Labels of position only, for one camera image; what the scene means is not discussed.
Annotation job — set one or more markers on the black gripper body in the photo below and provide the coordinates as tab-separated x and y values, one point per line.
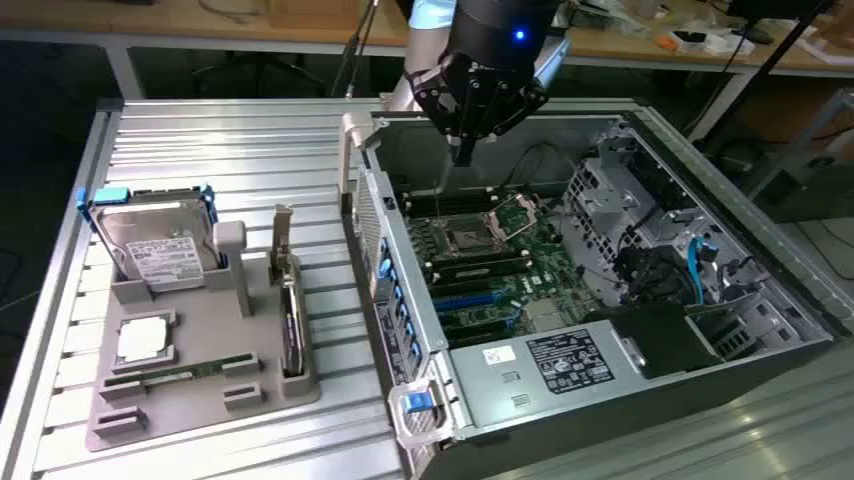
501	35

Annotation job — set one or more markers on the black graphics card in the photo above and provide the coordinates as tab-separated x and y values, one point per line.
293	325

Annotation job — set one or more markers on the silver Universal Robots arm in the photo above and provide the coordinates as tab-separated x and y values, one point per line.
427	60

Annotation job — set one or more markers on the black RAM slot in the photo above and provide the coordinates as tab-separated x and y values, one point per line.
454	196
454	208

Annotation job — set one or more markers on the open metal socket cover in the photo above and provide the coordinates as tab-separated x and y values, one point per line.
514	215

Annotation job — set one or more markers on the silver metal disk bay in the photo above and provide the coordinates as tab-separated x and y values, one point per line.
601	200

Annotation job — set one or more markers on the thin metal locking lever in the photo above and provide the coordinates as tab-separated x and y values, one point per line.
439	210

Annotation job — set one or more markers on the CPU socket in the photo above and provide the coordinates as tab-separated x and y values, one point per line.
467	235

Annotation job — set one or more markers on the black chair base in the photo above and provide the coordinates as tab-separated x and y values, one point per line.
261	65

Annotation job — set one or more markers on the white box with black item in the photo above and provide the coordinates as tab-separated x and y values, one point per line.
708	42

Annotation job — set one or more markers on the green motherboard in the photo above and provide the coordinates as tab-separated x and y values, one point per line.
534	270

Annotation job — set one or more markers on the installed black RAM stick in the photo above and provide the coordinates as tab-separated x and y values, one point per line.
477	272

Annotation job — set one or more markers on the black slanted pole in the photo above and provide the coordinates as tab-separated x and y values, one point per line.
769	65

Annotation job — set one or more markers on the blue expansion slot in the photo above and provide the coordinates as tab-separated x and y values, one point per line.
467	301

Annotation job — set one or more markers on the black expansion slot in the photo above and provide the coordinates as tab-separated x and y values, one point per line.
477	331

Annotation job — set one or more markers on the grey metal cabinet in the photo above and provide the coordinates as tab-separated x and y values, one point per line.
814	185

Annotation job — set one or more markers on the hard disk in blue caddy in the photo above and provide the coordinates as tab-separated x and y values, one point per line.
161	240

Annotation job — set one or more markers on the black fan shroud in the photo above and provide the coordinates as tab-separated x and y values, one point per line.
661	340

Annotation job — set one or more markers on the grey power supply unit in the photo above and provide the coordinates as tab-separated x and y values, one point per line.
507	390

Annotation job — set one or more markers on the wooden desk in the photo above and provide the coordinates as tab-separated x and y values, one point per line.
67	20

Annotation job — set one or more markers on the grey parts rack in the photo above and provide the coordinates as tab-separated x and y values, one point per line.
201	325

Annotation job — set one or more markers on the blue case latch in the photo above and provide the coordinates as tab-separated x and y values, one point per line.
417	403

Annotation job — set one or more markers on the silver CPU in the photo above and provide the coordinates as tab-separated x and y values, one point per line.
142	337

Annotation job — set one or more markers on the green RAM stick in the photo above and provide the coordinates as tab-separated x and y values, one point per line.
194	371

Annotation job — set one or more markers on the open black PC case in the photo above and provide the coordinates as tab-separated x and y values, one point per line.
668	425

